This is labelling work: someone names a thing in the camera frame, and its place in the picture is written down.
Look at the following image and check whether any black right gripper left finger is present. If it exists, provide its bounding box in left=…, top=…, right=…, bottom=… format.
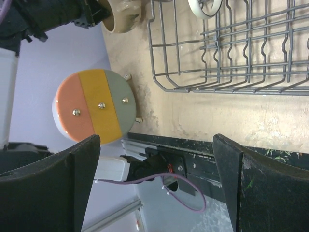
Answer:
left=0, top=135, right=100, bottom=232

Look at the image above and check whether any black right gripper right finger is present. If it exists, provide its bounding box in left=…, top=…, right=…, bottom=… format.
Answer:
left=212, top=134, right=309, bottom=232

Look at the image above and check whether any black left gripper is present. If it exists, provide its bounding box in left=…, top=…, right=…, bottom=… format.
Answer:
left=0, top=0, right=111, bottom=42

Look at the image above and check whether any beige stoneware mug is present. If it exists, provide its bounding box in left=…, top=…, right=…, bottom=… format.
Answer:
left=99, top=0, right=142, bottom=33

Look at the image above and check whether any cream mug green inside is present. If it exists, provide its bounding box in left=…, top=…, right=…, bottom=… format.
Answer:
left=188, top=0, right=223, bottom=20

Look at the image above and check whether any white cylinder with striped lid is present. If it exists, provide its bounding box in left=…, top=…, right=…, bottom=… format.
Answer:
left=52, top=69, right=142, bottom=145

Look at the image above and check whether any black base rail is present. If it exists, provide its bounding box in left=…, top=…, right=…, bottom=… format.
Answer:
left=122, top=133, right=309, bottom=203

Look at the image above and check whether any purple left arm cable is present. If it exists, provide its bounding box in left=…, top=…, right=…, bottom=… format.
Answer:
left=95, top=174, right=207, bottom=213

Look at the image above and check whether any aluminium frame rail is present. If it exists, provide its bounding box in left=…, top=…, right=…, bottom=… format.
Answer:
left=82, top=199, right=142, bottom=232

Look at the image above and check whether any grey wire dish rack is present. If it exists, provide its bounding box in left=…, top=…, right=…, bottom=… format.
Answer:
left=147, top=0, right=309, bottom=96

